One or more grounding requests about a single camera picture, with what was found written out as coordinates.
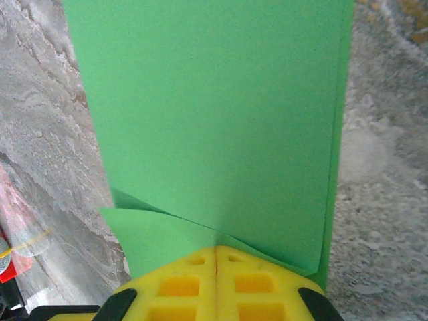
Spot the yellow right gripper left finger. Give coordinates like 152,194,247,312
96,245,217,321

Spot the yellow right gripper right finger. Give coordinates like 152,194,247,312
216,245,345,321

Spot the red block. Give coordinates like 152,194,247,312
0,257,33,284

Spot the pink clear plastic bag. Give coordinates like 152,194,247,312
0,163,51,268

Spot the small round pale object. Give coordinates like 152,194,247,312
0,236,13,272

